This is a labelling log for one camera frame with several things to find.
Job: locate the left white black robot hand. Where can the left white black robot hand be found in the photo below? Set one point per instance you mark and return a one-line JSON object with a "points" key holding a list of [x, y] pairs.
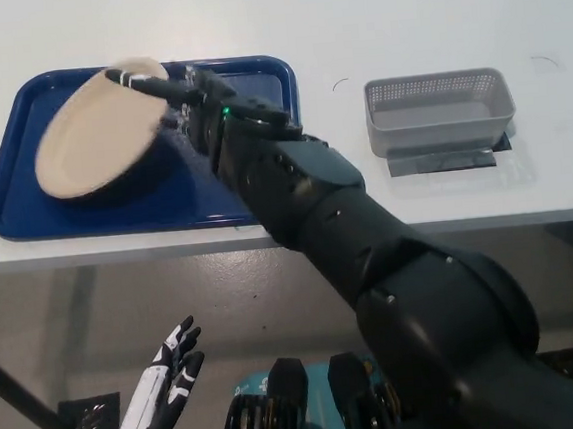
{"points": [[152, 402]]}

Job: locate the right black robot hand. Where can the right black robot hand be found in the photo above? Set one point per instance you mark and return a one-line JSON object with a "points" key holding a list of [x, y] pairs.
{"points": [[197, 107]]}

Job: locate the beige paper plate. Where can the beige paper plate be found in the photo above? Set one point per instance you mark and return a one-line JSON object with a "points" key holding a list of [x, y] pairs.
{"points": [[94, 141]]}

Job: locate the blue plastic tray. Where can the blue plastic tray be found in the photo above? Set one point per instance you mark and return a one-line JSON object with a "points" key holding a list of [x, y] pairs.
{"points": [[19, 198]]}

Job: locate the black teal robot torso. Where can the black teal robot torso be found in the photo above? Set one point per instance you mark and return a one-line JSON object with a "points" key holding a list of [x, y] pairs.
{"points": [[287, 390]]}

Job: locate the black metal table leg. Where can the black metal table leg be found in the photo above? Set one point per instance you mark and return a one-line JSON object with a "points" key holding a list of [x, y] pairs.
{"points": [[10, 384]]}

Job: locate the grey perforated plastic basket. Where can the grey perforated plastic basket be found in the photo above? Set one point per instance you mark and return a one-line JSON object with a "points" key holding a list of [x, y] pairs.
{"points": [[440, 131]]}

